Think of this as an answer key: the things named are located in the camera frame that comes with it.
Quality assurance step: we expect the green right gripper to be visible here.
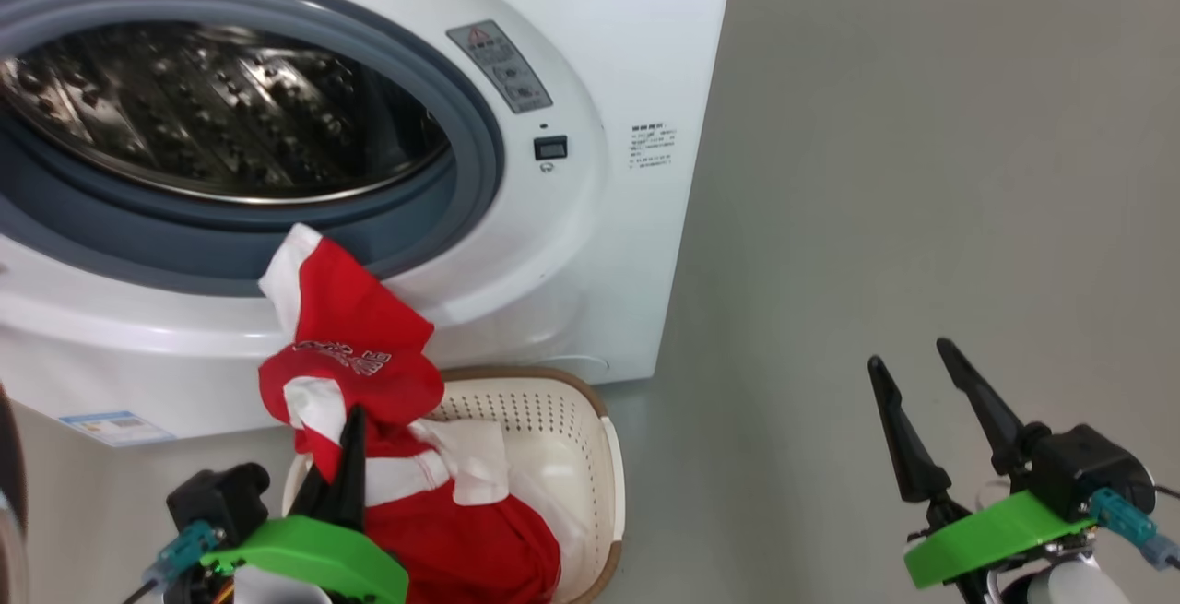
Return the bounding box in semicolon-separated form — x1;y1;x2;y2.
867;337;1099;590

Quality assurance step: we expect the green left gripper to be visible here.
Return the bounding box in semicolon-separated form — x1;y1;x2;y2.
200;405;410;604

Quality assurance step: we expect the red and white garment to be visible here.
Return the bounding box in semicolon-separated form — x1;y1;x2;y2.
257;222;564;604

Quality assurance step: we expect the black round glass washer door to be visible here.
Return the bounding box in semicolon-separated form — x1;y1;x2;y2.
0;383;30;604

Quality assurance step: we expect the cream laundry basket brown rim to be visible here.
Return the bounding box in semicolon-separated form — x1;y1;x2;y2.
280;365;627;604

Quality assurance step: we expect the white washing machine body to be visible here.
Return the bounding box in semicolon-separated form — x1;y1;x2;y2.
0;0;738;444

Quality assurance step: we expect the steel perforated washer drum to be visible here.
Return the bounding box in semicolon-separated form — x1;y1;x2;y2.
0;20;454;206

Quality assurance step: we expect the blue white energy sticker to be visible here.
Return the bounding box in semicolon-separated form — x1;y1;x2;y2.
59;409;177;449

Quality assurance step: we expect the round white drain filter cover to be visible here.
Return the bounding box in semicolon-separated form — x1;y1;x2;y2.
551;354;611;381

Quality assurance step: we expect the grey warning label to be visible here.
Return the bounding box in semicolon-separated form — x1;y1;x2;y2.
446;19;555;114

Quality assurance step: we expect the teal cable connector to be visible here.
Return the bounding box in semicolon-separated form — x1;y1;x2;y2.
1089;488;1180;572
142;520;223;587

